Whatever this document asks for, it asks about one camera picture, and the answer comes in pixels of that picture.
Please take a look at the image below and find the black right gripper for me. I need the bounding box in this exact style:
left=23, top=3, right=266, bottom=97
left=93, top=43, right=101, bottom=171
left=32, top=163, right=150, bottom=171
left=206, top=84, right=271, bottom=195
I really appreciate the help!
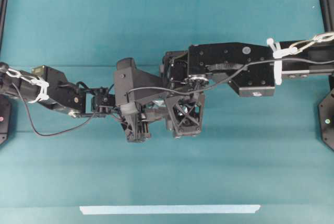
left=165, top=95, right=205, bottom=138

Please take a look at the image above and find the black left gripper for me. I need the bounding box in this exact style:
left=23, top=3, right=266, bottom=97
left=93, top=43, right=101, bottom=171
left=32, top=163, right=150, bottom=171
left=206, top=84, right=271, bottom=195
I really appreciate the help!
left=116, top=102, right=152, bottom=143

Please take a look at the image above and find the silver zip bag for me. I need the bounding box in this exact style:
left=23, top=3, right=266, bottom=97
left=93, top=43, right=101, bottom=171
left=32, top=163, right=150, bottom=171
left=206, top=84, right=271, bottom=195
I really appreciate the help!
left=142, top=98, right=191, bottom=120

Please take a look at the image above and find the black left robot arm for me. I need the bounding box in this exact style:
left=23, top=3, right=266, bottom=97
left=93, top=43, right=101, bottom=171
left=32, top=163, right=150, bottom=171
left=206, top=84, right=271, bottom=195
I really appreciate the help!
left=1, top=62, right=151, bottom=143

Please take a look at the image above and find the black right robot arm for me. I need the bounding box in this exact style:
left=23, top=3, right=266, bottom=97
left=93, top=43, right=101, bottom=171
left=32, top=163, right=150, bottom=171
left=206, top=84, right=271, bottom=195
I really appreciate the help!
left=160, top=32, right=333, bottom=137

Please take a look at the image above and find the light blue tape strip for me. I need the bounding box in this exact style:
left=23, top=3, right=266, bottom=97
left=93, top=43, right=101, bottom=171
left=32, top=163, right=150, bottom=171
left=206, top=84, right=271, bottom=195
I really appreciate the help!
left=79, top=204, right=261, bottom=215

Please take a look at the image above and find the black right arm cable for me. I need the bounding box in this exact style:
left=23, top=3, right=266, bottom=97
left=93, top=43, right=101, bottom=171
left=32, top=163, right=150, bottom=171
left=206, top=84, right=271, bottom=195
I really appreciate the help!
left=126, top=56, right=334, bottom=104

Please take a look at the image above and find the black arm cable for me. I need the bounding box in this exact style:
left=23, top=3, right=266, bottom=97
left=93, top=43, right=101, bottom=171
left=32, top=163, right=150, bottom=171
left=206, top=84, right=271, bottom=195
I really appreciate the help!
left=10, top=81, right=123, bottom=137
left=126, top=56, right=334, bottom=104

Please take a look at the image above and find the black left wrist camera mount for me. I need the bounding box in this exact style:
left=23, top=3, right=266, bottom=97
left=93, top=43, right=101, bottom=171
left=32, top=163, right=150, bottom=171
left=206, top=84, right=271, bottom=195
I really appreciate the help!
left=114, top=58, right=167, bottom=115

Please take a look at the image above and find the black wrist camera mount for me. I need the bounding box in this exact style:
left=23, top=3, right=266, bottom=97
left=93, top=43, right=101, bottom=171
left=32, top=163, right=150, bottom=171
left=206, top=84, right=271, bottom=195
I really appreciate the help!
left=160, top=51, right=209, bottom=92
left=114, top=58, right=167, bottom=115

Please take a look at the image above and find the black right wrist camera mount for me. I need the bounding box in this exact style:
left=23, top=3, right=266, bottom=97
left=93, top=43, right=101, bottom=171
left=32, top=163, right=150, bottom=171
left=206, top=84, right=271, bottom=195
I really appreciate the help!
left=160, top=51, right=209, bottom=92

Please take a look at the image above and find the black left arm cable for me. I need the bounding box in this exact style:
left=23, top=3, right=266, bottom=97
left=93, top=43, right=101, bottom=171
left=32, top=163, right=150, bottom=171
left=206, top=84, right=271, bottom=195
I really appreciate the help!
left=10, top=81, right=123, bottom=137

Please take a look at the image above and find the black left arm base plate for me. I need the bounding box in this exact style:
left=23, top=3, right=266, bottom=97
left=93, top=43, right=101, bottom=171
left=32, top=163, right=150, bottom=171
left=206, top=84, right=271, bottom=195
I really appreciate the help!
left=0, top=95, right=12, bottom=145

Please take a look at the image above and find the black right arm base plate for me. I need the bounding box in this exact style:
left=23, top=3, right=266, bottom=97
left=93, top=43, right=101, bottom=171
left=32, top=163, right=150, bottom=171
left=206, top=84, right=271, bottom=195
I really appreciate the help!
left=318, top=89, right=333, bottom=150

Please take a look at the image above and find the black aluminium table frame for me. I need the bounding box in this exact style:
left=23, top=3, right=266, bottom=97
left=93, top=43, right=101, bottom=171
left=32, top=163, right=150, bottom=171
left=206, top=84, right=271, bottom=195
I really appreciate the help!
left=319, top=0, right=334, bottom=32

